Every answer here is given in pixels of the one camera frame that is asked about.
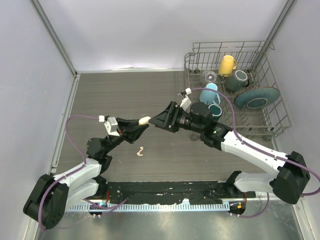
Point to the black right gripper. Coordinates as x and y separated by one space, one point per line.
164 121

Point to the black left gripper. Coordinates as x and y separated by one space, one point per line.
130 130

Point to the beige earbud charging case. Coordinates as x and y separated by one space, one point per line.
144 120

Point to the beige earbud pair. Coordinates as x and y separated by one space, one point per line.
139 153

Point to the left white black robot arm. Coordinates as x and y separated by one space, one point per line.
52 196

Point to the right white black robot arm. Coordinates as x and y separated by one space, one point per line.
285 175

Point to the light blue mug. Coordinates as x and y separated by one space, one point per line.
210 97

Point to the dark teal mug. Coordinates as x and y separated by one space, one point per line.
216 111

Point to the clear drinking glass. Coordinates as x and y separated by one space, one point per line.
208 76

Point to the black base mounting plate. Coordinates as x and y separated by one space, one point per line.
172 192

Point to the grey-green mug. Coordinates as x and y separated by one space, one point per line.
238 80

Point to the yellow mug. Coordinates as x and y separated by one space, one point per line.
227 66

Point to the teal ceramic plate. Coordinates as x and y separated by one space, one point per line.
256 98

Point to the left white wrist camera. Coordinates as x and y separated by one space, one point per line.
110 124

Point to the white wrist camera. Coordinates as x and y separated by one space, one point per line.
110 124
185 102

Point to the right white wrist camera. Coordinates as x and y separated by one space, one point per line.
185 102

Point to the grey wire dish rack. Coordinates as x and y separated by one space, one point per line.
267 122

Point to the white slotted cable duct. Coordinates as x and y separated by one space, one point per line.
185 206

